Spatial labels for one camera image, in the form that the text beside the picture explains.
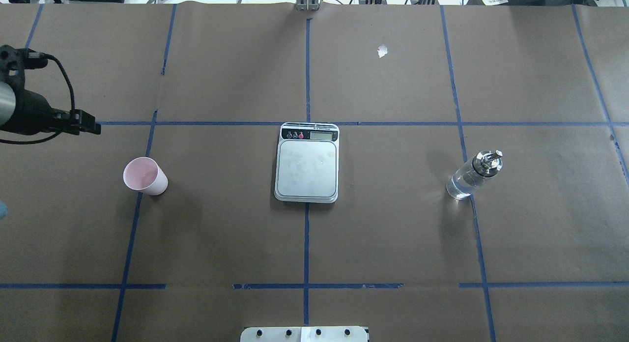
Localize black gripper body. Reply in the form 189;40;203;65
0;45;74;136

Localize pink plastic cup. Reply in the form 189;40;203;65
123;157;169;195

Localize glass sauce bottle steel spout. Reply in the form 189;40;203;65
446;150;504;200

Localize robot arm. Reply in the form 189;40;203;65
0;45;102;145

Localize white digital kitchen scale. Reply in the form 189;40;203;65
274;122;340;204

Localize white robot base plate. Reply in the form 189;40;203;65
240;325;370;342

